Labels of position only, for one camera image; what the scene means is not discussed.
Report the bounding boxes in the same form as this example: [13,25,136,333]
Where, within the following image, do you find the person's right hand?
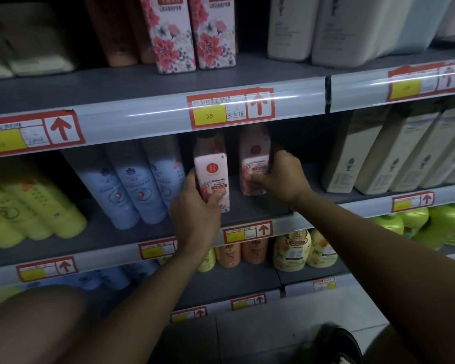
[246,149,314,207]

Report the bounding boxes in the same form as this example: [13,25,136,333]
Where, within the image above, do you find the person's left hand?
[169,168,226,255]

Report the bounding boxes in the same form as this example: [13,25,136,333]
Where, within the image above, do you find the pink floral conditioner bottle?
[193,132,231,213]
[238,124,272,196]

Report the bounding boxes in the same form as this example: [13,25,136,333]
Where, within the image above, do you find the person's left forearm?
[61,242,217,364]

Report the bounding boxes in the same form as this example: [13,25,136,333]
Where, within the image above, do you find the person's right forearm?
[292,191,455,364]

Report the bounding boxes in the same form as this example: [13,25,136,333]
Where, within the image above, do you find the red arrow price label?
[387,61,455,103]
[223,220,274,245]
[138,237,178,260]
[392,191,435,213]
[0,110,86,157]
[16,256,79,283]
[230,293,267,311]
[187,87,276,129]
[169,306,208,324]

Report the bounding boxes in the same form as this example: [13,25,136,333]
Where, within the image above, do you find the small orange bottle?
[241,238,269,265]
[214,244,242,269]

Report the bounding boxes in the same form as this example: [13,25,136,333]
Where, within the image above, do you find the small yellow bottle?
[196,248,217,273]

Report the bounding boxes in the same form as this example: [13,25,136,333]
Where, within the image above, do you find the yellow flower print bottle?
[306,228,338,268]
[273,230,312,272]

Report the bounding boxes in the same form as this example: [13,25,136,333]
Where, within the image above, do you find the grey store shelf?
[303,163,455,221]
[276,242,455,299]
[87,261,283,325]
[0,53,328,160]
[296,44,455,113]
[0,174,315,289]

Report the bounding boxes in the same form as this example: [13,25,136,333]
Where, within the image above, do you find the small light blue bottle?
[123,259,160,283]
[99,266,131,291]
[66,271,103,291]

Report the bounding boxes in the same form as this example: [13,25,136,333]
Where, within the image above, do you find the small white price label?
[313,277,336,292]

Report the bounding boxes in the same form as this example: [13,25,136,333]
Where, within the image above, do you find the tall floral white bottle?
[187,0,237,70]
[138,0,197,75]

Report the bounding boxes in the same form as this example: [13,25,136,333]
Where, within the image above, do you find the yellow-green bottle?
[0,206,26,249]
[0,157,88,239]
[0,174,54,241]

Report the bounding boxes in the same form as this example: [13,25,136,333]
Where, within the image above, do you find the black shoe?
[296,323,363,364]

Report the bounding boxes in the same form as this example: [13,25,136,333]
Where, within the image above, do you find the person's right leg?
[362,324,421,364]

